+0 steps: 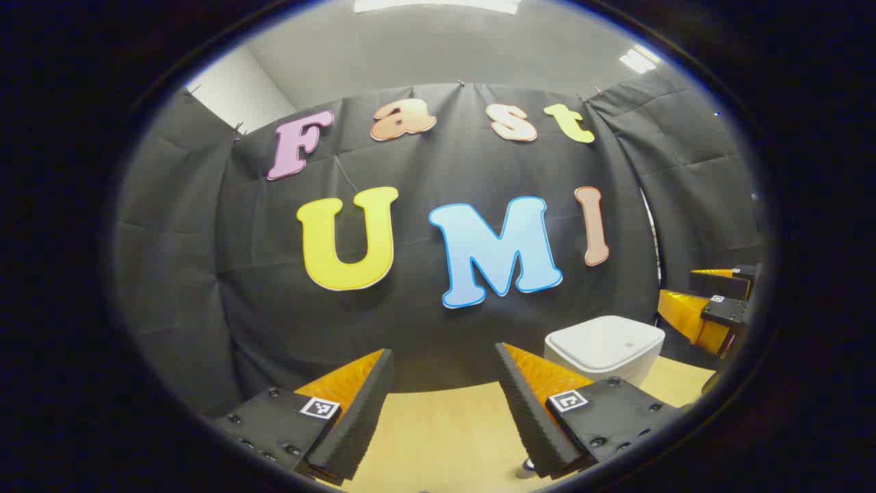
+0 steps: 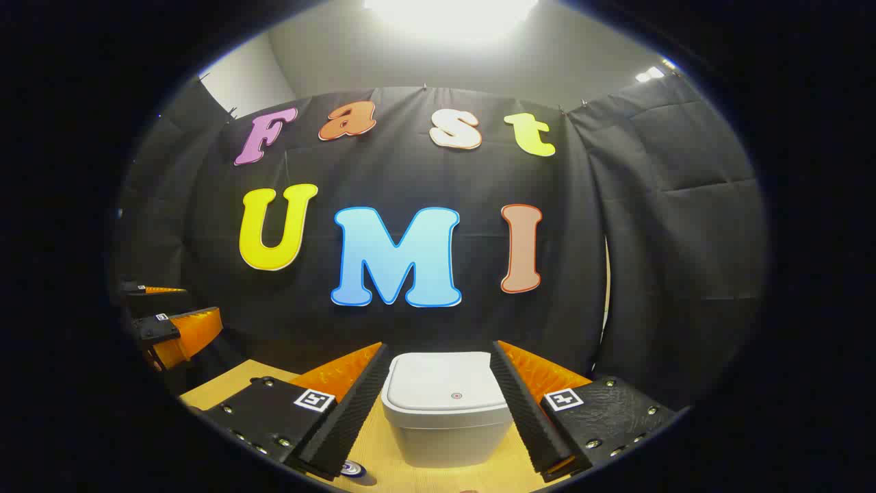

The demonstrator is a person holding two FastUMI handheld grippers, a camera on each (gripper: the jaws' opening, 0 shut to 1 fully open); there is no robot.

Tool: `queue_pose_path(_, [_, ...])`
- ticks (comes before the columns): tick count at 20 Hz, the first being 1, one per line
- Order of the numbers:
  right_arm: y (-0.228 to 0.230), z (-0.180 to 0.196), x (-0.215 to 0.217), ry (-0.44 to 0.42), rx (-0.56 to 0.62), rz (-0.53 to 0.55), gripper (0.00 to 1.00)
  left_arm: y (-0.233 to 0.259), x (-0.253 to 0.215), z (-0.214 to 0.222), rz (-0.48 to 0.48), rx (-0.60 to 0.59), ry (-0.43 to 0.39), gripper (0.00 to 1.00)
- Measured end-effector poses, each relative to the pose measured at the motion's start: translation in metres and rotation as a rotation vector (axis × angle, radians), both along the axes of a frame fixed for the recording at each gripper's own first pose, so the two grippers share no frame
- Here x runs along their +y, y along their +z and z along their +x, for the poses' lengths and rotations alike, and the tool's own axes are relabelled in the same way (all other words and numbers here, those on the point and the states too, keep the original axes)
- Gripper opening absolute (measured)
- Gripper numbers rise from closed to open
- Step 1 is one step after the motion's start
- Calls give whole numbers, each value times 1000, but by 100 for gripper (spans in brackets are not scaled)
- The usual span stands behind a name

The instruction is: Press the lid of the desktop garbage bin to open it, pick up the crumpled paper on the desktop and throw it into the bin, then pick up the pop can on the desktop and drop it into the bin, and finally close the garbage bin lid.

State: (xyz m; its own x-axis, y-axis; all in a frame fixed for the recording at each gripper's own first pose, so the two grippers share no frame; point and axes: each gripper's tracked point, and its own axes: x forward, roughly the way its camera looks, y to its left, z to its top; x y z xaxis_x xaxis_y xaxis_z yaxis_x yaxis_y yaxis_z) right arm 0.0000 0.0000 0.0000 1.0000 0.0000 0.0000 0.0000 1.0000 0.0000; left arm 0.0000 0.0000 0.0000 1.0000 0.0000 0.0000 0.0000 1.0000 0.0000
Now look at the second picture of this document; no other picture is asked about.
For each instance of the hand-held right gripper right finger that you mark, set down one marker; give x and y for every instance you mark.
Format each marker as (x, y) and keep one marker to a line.
(527, 418)

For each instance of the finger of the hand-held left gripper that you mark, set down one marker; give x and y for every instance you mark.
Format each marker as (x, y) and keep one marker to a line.
(154, 290)
(195, 332)

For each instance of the small ceiling light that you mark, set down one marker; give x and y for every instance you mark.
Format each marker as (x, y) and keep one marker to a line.
(650, 74)

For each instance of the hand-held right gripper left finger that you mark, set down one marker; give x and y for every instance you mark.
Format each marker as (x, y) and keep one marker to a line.
(352, 418)

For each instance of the white desktop garbage bin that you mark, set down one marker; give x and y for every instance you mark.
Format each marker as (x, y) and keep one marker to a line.
(445, 424)

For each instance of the wooden desktop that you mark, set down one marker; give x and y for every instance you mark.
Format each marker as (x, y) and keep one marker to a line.
(438, 479)

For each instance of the silver pop can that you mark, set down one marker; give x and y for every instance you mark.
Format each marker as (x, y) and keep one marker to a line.
(353, 470)

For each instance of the large ceiling light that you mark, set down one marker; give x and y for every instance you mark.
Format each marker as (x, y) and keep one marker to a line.
(452, 14)

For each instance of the black backdrop cloth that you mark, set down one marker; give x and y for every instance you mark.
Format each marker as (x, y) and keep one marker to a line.
(616, 239)

